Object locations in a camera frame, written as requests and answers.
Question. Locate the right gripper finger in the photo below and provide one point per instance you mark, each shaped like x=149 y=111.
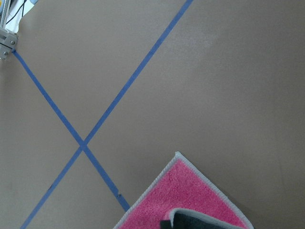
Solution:
x=182 y=218

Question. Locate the aluminium frame post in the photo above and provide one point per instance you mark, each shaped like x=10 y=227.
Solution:
x=8 y=39

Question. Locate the pink and grey towel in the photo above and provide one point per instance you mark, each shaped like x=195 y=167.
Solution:
x=182 y=188

